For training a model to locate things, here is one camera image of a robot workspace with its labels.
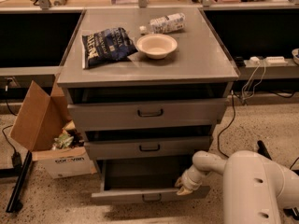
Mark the black left power adapter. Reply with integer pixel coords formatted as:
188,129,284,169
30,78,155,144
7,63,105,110
2,125,22,169

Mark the white power strip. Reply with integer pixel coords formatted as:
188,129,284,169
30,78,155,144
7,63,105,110
249,56,288,67

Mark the open cardboard box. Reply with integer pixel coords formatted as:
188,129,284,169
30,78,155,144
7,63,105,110
10,81,96,178

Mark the grey bottom drawer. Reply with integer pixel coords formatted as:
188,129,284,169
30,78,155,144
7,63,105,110
92,155,210,205

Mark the green snack packet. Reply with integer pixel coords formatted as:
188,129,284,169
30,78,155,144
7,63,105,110
52,133,74,149

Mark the grey drawer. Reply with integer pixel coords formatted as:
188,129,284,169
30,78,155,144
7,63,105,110
92,155,210,205
85,136,212,160
68,98,225,132

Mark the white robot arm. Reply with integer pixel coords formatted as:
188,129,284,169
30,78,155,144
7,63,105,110
175,150,299,224

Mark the blue chip bag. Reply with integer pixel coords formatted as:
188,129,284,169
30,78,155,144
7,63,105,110
81,27,137,69

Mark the clear plastic water bottle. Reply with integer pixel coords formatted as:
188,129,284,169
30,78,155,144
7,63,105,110
139,13,186,35

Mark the grey top drawer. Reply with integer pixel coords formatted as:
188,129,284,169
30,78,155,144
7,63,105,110
68,98,225,132

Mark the grey drawer cabinet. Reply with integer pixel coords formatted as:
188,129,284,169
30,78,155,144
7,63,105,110
57,7,240,183

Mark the grey middle drawer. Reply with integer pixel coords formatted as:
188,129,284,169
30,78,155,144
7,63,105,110
85,136,212,160

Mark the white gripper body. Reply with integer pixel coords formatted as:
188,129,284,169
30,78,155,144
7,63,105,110
181,165,207,190

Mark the black left table leg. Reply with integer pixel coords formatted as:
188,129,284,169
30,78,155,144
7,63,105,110
6,151,32,213

